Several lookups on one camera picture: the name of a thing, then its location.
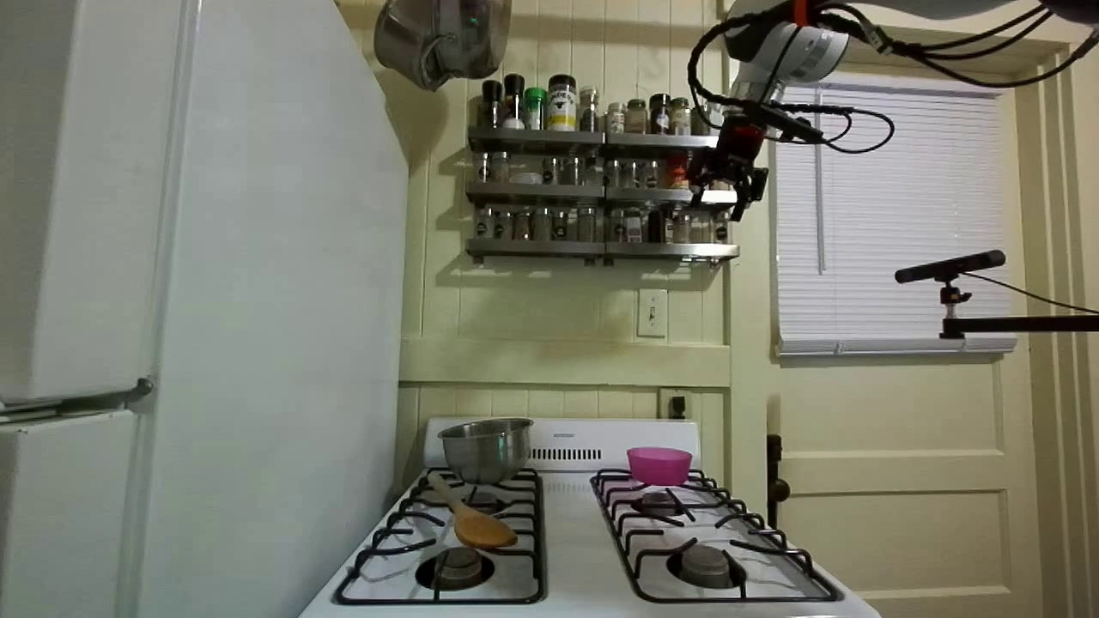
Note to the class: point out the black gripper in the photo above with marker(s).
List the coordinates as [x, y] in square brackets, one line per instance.
[734, 160]

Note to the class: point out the glass spice jar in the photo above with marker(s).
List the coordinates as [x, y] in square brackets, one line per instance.
[719, 224]

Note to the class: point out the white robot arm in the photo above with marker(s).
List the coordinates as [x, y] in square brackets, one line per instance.
[759, 46]

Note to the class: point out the yellow label spice jar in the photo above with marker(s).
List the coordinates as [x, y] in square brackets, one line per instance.
[562, 105]

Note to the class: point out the green lid spice bottle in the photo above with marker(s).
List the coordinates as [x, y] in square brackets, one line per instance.
[533, 107]

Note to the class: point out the white window blind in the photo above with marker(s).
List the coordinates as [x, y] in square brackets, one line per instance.
[918, 175]

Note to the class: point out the pink plastic bowl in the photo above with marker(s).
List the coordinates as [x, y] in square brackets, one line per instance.
[661, 464]

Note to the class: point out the steel saucepan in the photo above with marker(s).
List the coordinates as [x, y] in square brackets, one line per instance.
[488, 447]

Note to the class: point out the white gas stove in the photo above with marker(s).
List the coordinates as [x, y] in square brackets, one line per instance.
[584, 575]

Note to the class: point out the cream panel door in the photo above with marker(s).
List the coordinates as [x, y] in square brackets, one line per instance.
[911, 479]

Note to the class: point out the right stove grate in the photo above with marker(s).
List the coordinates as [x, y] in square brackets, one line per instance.
[694, 544]

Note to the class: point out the stove grate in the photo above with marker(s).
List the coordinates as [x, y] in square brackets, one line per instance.
[417, 558]
[694, 544]

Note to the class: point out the wooden spoon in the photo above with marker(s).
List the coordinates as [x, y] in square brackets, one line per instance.
[470, 522]

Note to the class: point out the left stove grate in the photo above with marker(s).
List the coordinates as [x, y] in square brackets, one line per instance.
[417, 558]

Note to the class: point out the white refrigerator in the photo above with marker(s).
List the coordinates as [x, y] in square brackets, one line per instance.
[199, 303]

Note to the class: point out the white light switch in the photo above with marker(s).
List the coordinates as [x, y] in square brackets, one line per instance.
[649, 314]

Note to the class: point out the grey wall spice rack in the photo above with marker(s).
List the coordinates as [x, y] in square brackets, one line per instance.
[594, 197]

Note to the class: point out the wall power outlet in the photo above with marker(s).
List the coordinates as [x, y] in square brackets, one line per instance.
[679, 407]

